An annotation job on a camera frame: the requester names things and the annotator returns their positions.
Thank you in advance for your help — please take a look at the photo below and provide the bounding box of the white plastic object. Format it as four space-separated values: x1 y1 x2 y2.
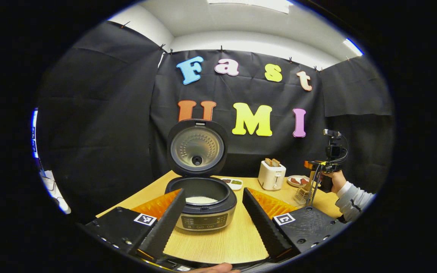
40 170 71 215

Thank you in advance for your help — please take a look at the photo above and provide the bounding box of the metal wire chopstick holder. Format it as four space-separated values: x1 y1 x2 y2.
294 184 316 205

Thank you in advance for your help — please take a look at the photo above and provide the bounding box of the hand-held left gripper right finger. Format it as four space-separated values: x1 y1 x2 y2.
242 187 350 262

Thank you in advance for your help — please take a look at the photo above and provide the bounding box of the white rice layer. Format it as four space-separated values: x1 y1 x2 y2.
185 196 218 205

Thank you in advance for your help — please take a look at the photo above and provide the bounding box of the white toaster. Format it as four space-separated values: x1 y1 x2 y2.
258 158 286 191

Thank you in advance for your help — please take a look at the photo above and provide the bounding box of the black silver rice cooker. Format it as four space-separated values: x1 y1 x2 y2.
164 119 238 232

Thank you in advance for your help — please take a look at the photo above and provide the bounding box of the white round plate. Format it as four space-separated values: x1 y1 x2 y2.
287 175 310 187

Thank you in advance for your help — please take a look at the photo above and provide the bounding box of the white divided condiment dish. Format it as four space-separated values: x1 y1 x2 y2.
220 177 244 191

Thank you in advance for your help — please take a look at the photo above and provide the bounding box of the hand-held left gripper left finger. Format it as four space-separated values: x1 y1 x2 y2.
86 188 186 261

